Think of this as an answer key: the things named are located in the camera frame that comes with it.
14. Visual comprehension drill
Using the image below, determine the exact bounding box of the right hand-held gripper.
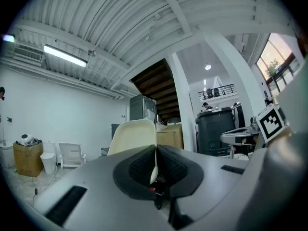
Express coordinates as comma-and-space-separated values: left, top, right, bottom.
220, 103, 287, 144

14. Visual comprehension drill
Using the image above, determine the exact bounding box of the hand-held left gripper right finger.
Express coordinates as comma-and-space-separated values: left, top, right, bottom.
156, 144, 250, 231

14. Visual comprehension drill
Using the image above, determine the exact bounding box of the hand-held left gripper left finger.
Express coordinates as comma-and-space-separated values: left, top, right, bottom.
24, 144, 174, 231

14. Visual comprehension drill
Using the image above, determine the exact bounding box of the cream soap dish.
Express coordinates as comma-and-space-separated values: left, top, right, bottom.
107, 119, 160, 185

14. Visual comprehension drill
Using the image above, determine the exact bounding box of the black wheeled trash bin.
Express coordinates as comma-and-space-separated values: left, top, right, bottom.
195, 106, 237, 156

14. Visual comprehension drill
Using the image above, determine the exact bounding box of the white slatted chair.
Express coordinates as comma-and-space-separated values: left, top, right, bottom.
58, 142, 87, 169

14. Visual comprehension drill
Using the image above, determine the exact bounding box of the black balcony railing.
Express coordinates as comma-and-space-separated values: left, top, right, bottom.
198, 83, 238, 101

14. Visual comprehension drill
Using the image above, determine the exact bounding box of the white toilet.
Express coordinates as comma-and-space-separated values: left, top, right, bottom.
40, 141, 57, 175

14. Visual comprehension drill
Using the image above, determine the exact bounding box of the grey flat panel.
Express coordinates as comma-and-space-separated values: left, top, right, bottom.
111, 123, 121, 144

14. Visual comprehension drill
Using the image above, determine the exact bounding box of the tan cardboard crate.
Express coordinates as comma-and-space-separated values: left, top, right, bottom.
155, 123, 184, 150

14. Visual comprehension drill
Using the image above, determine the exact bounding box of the brown cardboard box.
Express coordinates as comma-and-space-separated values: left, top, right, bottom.
13, 140, 44, 178

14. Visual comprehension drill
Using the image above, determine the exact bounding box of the large window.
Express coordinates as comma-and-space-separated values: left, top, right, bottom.
256, 32, 302, 100

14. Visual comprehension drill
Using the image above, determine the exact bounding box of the white round device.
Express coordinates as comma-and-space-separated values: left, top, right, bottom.
20, 133, 35, 146

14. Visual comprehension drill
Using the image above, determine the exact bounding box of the dark wooden staircase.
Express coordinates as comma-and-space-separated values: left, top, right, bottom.
130, 58, 181, 123

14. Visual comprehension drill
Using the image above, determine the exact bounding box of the grey wrapped cabinet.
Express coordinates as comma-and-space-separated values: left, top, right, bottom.
129, 93, 157, 123

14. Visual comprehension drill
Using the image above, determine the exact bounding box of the white bin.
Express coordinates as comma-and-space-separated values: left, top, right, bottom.
0, 141, 15, 169

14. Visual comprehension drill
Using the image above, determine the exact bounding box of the long fluorescent ceiling light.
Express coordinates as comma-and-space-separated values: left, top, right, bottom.
43, 44, 88, 68

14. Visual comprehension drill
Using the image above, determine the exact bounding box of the white air vent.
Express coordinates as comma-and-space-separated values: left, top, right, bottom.
13, 45, 44, 63

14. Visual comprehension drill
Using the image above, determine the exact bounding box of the black floor cable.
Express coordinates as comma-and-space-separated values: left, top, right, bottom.
30, 174, 52, 202

